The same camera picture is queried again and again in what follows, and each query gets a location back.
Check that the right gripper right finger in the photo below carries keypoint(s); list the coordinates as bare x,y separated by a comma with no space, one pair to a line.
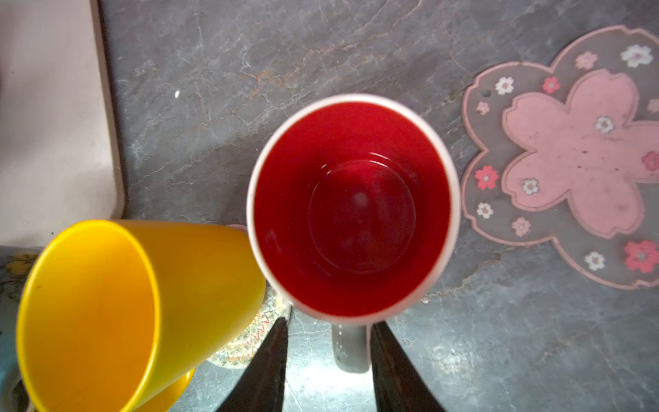
397,384

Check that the blue floral mug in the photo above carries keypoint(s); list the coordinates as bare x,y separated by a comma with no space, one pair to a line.
16,263

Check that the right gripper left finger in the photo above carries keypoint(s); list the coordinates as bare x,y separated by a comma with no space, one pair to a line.
262,385

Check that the pink flower coaster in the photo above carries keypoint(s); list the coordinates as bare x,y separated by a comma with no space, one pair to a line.
569,155

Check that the beige serving tray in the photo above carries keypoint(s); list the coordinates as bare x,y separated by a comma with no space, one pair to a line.
59,147

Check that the white braided coaster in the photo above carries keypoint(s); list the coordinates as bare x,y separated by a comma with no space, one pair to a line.
238,353

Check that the yellow mug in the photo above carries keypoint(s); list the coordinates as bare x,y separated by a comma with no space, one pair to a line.
114,312

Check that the red interior mug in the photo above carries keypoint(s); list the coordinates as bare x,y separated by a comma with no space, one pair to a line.
353,211

